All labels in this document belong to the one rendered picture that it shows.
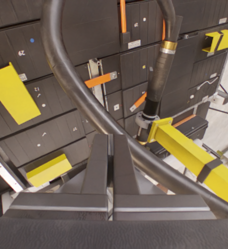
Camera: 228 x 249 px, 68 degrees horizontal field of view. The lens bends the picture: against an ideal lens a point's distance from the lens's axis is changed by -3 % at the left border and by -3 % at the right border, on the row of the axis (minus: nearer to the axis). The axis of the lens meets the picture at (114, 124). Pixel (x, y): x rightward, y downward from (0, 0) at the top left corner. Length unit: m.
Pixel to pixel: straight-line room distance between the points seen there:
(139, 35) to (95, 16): 0.18
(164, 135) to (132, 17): 0.38
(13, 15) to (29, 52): 0.09
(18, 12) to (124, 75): 0.37
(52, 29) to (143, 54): 0.47
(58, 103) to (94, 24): 0.26
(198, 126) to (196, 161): 0.63
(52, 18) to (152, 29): 0.47
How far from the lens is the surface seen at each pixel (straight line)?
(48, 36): 0.27
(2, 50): 0.52
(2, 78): 0.51
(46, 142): 0.67
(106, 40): 0.58
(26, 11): 0.52
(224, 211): 0.30
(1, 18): 0.51
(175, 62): 0.82
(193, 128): 1.10
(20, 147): 0.66
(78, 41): 0.55
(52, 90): 0.57
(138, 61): 0.69
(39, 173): 0.73
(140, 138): 0.66
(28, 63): 0.53
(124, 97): 0.71
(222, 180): 0.49
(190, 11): 0.81
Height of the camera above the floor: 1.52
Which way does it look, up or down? 43 degrees down
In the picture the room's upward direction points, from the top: 137 degrees clockwise
